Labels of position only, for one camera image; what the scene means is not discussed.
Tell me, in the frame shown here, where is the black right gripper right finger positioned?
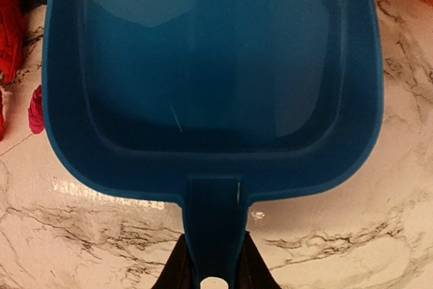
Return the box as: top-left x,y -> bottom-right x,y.
236,231 -> 281,289

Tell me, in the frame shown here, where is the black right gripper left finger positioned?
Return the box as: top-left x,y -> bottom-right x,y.
157,234 -> 195,289

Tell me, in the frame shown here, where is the blue plastic dustpan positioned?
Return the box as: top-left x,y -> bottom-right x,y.
42,0 -> 384,288

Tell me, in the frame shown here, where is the small red paper scrap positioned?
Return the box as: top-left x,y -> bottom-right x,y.
28,85 -> 45,135

